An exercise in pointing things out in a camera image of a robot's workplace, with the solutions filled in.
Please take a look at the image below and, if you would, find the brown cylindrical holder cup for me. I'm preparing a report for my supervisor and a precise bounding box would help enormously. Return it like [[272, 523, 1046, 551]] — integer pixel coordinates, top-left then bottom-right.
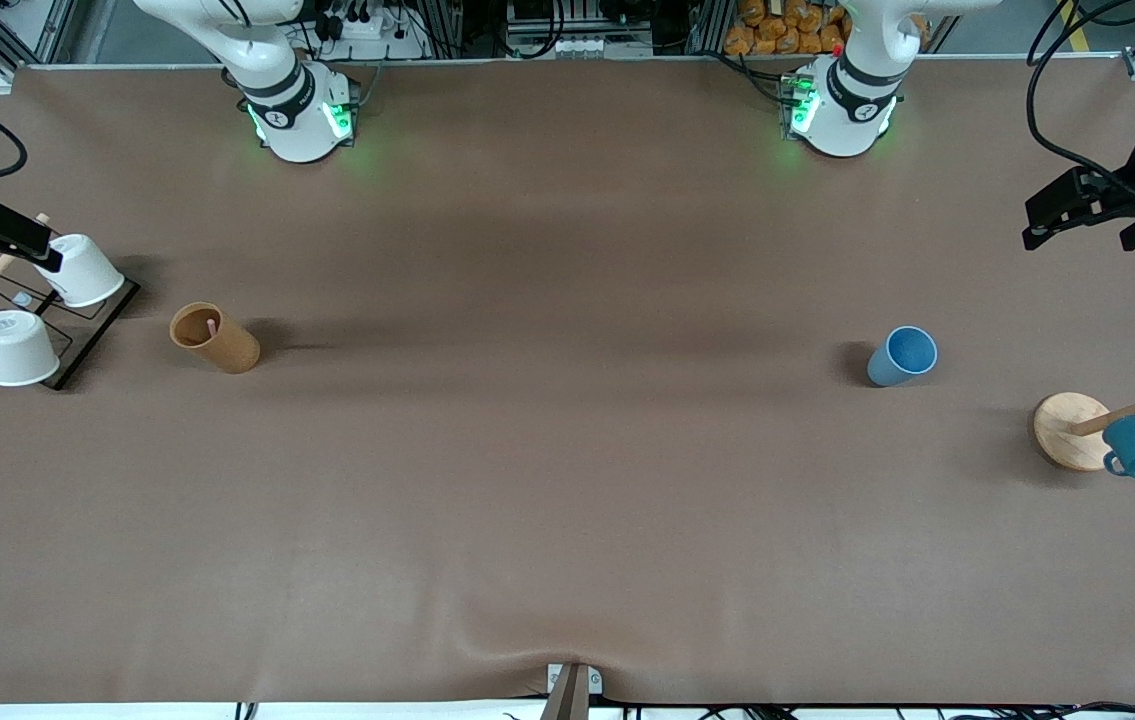
[[169, 302, 262, 375]]

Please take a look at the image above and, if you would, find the metal table clamp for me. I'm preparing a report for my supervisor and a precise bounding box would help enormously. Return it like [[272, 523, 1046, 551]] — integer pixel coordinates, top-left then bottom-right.
[[539, 662, 604, 720]]

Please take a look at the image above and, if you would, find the white power strip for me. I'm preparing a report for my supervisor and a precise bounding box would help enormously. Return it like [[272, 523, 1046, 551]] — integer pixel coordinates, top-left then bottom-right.
[[312, 10, 428, 61]]

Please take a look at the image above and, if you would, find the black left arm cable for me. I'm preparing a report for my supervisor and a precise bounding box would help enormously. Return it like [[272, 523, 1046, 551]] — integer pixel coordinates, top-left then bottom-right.
[[1025, 0, 1135, 196]]

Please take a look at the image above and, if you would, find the white paper cup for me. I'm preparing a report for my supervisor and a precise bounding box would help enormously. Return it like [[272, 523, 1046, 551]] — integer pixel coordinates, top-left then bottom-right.
[[0, 310, 61, 387], [35, 233, 126, 308]]

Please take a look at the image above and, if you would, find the wooden mug tree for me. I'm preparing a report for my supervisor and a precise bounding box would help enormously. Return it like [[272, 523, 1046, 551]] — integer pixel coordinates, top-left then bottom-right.
[[1032, 358, 1135, 473]]

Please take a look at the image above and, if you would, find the brown table mat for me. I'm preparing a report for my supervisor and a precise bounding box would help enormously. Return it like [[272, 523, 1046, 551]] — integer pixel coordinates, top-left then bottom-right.
[[0, 55, 1135, 706]]

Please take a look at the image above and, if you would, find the orange packaged buns pile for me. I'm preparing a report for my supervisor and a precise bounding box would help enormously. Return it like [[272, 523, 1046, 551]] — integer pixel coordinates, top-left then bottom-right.
[[724, 0, 928, 58]]

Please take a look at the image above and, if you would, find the blue plastic cup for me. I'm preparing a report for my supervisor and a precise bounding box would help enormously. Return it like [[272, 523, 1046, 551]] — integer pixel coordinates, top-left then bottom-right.
[[866, 326, 939, 388]]

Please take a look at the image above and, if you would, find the grey equipment box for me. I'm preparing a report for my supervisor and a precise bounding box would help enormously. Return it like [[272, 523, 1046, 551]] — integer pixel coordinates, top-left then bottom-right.
[[505, 0, 656, 59]]

